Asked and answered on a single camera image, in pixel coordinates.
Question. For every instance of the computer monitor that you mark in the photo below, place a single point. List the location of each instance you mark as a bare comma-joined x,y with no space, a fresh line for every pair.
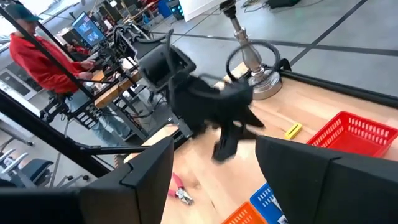
88,29

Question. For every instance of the yellow eraser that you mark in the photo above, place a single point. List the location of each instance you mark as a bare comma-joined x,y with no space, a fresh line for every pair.
293,131

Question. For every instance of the black power strip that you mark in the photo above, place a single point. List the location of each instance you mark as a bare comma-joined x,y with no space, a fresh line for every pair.
88,117

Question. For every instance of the grey office chair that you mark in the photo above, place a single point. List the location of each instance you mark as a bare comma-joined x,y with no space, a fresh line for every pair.
34,169

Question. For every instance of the red plastic basket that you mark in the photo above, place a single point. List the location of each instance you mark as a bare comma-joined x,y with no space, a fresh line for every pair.
351,143

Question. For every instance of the wooden workbench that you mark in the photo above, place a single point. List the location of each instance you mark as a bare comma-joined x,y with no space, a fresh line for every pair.
112,91

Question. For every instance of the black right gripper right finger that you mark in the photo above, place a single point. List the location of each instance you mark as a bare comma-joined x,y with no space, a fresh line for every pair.
311,186

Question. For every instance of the person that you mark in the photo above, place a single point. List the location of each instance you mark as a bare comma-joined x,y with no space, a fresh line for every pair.
37,62

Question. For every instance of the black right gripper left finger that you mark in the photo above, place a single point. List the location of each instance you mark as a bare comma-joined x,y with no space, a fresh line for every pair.
140,193

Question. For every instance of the blue plastic basket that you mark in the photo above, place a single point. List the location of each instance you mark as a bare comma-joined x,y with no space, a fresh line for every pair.
264,202

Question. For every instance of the silver table lamp white shade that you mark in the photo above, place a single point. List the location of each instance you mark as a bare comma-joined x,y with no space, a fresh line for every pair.
252,59

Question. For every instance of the black metal rig frame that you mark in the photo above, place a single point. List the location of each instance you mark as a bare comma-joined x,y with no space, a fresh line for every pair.
31,123

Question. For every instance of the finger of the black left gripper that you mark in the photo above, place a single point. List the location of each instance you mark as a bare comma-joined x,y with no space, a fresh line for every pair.
227,143
252,118

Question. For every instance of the blue bin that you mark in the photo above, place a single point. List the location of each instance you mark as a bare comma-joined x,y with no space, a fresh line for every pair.
164,7

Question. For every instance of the orange plastic basket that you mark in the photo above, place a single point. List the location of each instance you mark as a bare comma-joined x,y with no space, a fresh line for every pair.
245,216

